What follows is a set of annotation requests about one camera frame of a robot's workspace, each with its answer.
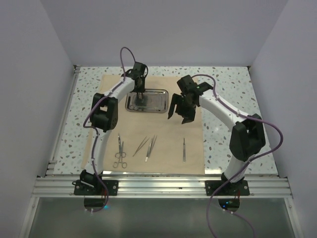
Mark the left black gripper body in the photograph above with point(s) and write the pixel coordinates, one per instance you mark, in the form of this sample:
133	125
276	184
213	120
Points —
141	88

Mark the beige surgical wrap cloth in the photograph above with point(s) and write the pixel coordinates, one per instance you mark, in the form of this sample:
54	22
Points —
167	153

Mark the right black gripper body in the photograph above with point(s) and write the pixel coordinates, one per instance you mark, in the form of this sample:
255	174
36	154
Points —
184	105

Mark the stainless steel instrument tray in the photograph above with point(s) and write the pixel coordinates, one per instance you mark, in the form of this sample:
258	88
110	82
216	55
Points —
154	101

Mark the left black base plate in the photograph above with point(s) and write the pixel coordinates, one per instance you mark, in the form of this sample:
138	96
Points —
110	188

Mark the aluminium mounting rail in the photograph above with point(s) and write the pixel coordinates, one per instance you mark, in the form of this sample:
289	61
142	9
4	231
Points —
155	186

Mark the steel ring-handled clamp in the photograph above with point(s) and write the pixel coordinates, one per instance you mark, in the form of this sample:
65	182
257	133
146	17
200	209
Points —
136	103

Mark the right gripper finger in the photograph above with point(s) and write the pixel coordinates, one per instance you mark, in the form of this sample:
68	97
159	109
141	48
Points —
173	104
188	119

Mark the steel surgical scissors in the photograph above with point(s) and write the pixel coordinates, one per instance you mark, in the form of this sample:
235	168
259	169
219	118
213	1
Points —
120	153

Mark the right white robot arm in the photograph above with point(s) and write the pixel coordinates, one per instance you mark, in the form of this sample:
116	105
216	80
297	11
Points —
247	131

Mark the steel tweezers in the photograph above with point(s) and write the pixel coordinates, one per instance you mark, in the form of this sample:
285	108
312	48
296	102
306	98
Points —
141	145
153	141
149	150

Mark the steel scalpel handle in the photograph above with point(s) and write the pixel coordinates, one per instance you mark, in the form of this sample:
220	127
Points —
184	151

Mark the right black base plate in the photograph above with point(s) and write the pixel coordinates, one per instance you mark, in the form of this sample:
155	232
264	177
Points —
231	189

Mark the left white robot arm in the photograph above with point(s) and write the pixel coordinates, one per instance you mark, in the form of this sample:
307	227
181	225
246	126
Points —
103	118

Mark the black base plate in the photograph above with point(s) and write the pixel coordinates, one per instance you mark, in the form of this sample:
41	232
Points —
110	188
231	189

